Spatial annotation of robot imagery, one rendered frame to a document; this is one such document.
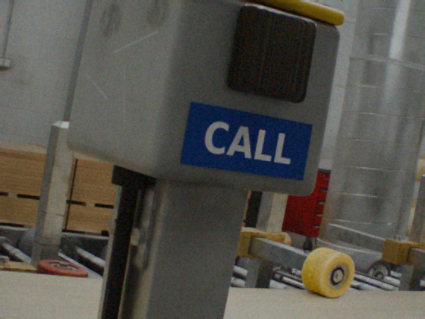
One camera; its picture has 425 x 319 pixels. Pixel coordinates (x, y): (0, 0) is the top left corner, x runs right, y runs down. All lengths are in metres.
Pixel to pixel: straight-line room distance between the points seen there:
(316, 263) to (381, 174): 3.20
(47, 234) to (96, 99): 1.20
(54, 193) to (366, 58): 3.43
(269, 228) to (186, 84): 1.48
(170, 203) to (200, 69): 0.05
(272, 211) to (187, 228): 1.44
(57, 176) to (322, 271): 0.46
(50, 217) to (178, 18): 1.24
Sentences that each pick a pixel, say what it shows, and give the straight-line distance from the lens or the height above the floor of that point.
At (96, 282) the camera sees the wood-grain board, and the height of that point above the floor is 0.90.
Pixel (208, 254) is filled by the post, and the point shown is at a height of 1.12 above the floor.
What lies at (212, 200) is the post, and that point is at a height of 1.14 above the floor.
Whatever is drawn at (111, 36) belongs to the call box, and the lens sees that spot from 0.34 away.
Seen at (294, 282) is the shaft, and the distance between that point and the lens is 2.25.
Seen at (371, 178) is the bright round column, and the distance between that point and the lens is 4.75.
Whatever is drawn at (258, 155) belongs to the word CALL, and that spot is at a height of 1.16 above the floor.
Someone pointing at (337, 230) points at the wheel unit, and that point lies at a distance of 2.22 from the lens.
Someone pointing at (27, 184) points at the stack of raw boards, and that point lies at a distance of 6.76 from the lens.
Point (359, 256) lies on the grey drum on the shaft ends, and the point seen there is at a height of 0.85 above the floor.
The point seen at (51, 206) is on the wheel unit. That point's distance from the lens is 1.53.
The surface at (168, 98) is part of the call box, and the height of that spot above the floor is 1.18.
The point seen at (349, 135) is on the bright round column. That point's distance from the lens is 4.82.
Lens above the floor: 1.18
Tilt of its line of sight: 3 degrees down
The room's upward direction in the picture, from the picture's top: 10 degrees clockwise
